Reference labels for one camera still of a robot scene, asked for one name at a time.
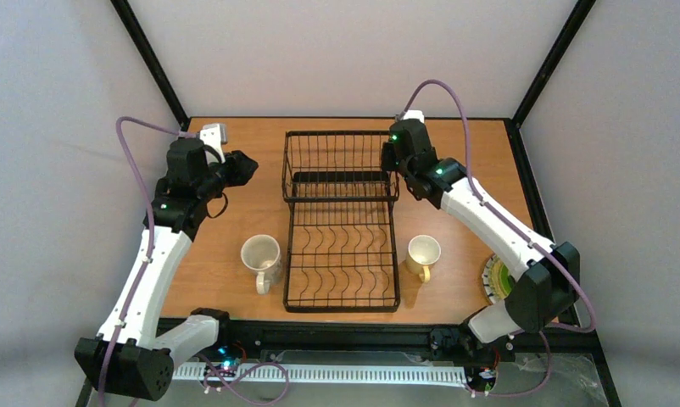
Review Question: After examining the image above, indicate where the white floral mug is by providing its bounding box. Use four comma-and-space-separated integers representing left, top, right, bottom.
240, 234, 282, 295

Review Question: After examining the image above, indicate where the yellow mug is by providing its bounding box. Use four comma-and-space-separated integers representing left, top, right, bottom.
405, 235, 442, 283

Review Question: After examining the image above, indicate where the black wire dish rack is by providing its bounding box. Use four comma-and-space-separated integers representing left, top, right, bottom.
281, 131, 400, 313

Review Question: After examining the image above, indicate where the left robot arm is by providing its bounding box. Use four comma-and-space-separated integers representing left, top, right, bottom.
74, 138, 259, 404

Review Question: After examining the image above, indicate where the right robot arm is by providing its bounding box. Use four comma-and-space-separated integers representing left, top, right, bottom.
382, 119, 580, 343

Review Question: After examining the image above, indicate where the green striped plate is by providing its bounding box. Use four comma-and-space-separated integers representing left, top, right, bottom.
481, 254, 515, 304

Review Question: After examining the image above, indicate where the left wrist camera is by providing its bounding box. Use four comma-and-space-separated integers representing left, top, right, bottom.
198, 123, 227, 164

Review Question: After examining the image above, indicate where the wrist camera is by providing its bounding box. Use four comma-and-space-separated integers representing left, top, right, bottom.
198, 123, 227, 164
395, 109, 425, 123

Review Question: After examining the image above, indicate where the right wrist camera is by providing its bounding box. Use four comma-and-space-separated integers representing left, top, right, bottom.
395, 109, 425, 123

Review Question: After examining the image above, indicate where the white slotted cable duct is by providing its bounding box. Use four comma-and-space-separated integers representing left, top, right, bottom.
171, 361, 469, 387

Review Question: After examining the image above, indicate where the black enclosure frame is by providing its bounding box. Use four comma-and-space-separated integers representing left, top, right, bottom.
75, 0, 622, 407

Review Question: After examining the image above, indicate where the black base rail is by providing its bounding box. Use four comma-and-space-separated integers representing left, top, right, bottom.
157, 317, 602, 360

